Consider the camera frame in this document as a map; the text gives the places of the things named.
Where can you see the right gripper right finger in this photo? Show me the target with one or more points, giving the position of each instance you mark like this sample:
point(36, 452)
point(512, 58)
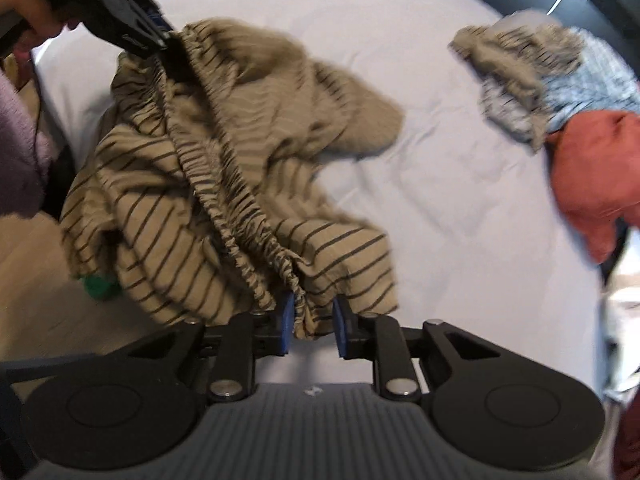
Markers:
point(380, 340)

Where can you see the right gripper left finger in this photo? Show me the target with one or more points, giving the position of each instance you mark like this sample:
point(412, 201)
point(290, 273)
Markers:
point(237, 346)

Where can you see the tan striped trousers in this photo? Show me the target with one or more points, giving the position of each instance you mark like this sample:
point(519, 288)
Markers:
point(201, 199)

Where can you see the person's left hand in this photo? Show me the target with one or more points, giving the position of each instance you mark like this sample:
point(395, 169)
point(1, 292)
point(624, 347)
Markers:
point(44, 23)

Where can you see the white bed sheet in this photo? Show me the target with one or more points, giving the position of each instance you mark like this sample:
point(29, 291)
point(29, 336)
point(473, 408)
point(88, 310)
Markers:
point(476, 238)

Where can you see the green object on floor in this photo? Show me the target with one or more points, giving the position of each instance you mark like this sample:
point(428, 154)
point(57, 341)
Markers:
point(100, 287)

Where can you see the purple fluffy sleeve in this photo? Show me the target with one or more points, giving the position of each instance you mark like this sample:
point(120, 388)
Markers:
point(26, 157)

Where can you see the white garment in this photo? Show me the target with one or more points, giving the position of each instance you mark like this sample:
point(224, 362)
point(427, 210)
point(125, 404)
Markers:
point(621, 320)

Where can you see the dark maroon garment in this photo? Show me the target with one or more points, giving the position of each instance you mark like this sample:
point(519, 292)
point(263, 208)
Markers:
point(626, 451)

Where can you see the rust red garment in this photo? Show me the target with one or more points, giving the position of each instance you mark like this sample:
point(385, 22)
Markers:
point(595, 176)

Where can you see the tan striped crumpled garment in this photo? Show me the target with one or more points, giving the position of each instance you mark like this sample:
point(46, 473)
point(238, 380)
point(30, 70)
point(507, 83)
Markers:
point(515, 57)

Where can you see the blue white checked shirt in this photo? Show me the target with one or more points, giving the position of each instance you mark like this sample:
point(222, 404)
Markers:
point(602, 81)

